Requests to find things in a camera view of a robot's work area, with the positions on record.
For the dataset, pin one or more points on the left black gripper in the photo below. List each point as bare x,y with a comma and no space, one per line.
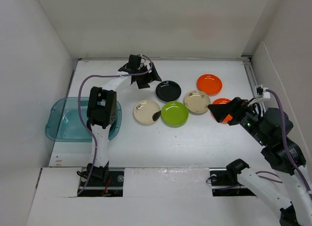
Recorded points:
150,77

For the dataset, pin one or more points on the orange plate upper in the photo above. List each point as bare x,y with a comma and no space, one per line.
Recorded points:
209,84

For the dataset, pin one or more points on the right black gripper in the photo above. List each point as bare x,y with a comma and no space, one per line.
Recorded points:
235,108

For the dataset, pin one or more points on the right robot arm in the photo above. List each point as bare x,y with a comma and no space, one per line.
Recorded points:
285,157

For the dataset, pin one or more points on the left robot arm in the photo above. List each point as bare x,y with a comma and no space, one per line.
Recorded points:
102,109

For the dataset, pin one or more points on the beige plate with black patch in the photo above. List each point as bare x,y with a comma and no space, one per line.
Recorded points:
147,112

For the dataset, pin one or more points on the beige plate with flowers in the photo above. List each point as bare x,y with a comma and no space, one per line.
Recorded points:
197,102

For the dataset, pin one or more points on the green plate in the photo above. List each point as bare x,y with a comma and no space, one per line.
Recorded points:
174,113

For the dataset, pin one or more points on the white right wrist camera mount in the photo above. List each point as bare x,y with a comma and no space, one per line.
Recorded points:
262,95

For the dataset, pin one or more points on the orange plate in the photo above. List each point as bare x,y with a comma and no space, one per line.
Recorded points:
209,84
224,101

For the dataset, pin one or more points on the teal plastic bin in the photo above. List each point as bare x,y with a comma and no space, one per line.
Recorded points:
64,124

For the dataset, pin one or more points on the orange plate lower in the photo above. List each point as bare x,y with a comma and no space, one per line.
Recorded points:
224,101

